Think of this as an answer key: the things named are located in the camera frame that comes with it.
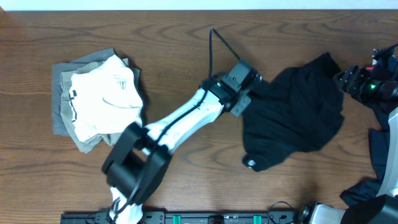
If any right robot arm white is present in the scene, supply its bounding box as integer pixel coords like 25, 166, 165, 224
297, 45, 397, 224

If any grey folded shirt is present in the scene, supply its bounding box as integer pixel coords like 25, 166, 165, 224
51, 48, 115, 136

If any black looped base cable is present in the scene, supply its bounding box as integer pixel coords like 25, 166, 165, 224
267, 201, 295, 224

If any black polo shirt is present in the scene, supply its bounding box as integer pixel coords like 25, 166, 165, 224
242, 53, 344, 172

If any white folded shirt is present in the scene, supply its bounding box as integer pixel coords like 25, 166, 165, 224
69, 55, 144, 141

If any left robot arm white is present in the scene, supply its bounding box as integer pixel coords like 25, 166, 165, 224
102, 78, 252, 223

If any beige folded shirt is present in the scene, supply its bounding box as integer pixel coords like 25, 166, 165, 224
60, 59, 141, 153

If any dark clothes pile right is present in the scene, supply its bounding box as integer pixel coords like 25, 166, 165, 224
339, 62, 398, 208

